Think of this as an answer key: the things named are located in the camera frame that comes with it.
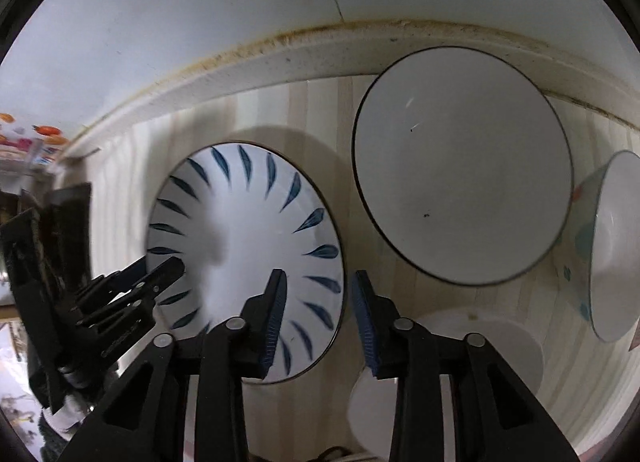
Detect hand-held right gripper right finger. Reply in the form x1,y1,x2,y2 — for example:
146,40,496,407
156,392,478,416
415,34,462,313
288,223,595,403
351,270,578,462

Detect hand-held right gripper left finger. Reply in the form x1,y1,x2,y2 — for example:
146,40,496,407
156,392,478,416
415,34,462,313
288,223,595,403
62,269,288,462

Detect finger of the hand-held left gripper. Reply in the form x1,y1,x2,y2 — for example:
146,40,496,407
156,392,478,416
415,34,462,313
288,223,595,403
75,254,151,315
127,257,186,309

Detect blue leaf pattern plate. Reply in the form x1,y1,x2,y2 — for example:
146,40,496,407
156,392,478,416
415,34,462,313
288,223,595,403
145,142,346,385

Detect plain white plate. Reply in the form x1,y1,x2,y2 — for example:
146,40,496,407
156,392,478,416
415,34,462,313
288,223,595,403
347,309,545,458

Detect white bowl with black rim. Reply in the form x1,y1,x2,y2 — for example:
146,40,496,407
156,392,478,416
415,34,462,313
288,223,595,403
351,46,574,287

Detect colourful dotted bowl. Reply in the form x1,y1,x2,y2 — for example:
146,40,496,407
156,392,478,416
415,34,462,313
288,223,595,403
552,149,640,343

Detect striped beige tablecloth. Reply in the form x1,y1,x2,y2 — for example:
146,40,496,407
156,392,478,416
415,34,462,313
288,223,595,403
65,74,640,462

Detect colourful wall stickers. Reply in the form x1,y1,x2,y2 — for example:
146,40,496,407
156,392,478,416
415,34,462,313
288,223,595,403
0,112,69,165

